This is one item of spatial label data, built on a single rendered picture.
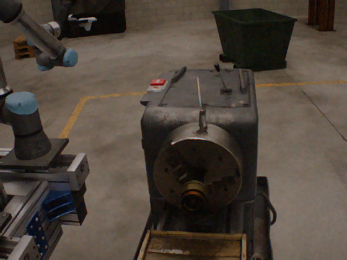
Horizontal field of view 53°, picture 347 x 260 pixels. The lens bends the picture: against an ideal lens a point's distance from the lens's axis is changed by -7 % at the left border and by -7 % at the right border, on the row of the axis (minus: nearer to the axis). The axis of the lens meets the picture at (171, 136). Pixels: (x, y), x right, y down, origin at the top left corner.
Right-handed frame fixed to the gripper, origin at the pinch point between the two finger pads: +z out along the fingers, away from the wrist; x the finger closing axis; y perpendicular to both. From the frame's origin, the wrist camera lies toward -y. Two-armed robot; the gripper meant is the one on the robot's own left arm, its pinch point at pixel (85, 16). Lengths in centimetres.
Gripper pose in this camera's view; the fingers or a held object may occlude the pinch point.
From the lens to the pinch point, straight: 185.7
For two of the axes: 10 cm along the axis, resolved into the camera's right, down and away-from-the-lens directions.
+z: 4.9, -4.3, 7.6
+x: 8.7, 2.8, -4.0
